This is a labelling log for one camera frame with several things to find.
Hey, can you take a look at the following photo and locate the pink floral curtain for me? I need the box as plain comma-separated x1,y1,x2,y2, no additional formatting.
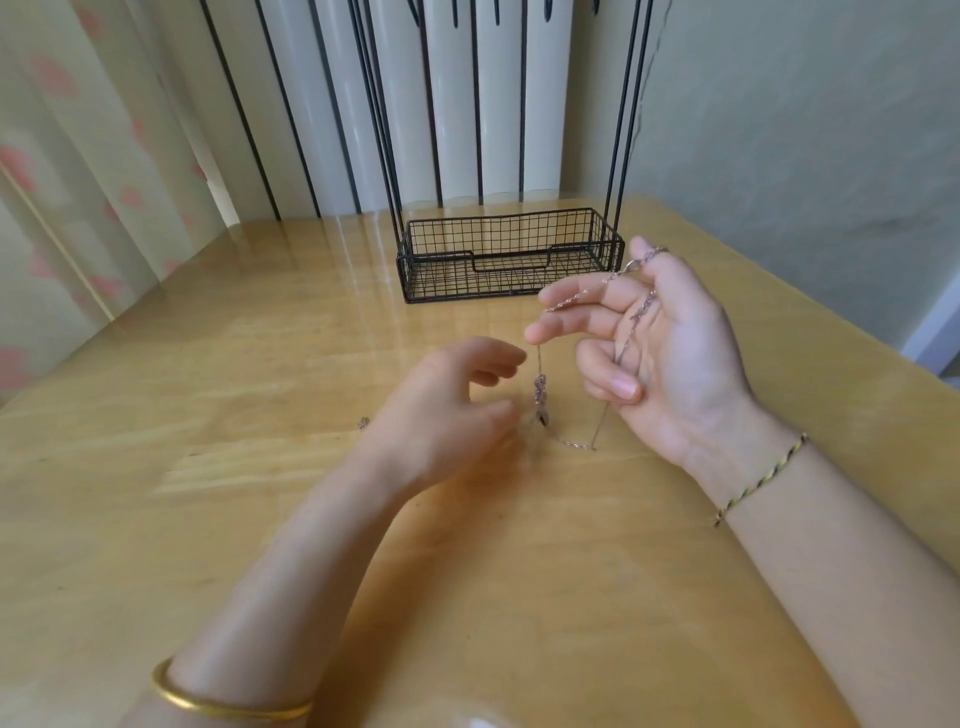
0,0,234,404

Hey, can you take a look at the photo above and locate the white black-striped curtain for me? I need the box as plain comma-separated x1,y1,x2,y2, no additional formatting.
148,0,579,224

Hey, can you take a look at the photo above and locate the gold bangle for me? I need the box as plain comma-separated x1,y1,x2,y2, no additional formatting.
148,655,317,725

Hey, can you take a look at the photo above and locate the person's left hand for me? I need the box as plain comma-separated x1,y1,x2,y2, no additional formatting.
357,334,530,500

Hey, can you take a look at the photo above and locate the white door frame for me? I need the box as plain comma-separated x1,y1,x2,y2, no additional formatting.
898,274,960,380

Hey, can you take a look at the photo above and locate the person's right hand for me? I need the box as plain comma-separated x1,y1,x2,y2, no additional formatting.
523,234,800,507

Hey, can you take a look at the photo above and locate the black wire jewelry rack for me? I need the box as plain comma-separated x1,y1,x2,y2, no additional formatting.
345,0,677,305

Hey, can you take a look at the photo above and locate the person's left forearm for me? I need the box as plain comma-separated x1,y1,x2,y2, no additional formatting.
117,462,410,728

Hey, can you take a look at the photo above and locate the braided cord bracelet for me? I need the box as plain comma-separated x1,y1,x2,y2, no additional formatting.
712,432,812,530

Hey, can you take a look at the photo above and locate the chain necklace with pendant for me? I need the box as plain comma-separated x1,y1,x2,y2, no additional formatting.
529,244,671,455

